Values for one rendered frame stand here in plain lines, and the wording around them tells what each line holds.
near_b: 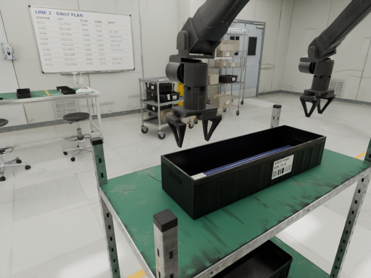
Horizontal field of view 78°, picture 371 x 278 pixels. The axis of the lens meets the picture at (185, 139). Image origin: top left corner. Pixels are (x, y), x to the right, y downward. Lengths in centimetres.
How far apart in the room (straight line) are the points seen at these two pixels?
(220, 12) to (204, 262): 48
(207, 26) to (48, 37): 472
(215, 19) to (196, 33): 5
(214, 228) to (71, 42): 484
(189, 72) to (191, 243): 38
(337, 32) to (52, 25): 474
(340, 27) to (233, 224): 65
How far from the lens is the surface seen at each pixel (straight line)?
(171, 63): 63
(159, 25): 585
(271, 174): 75
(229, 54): 515
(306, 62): 104
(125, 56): 544
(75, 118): 329
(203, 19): 51
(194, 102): 55
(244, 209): 66
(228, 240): 56
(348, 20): 87
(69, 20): 521
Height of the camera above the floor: 134
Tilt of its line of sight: 20 degrees down
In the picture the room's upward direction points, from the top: straight up
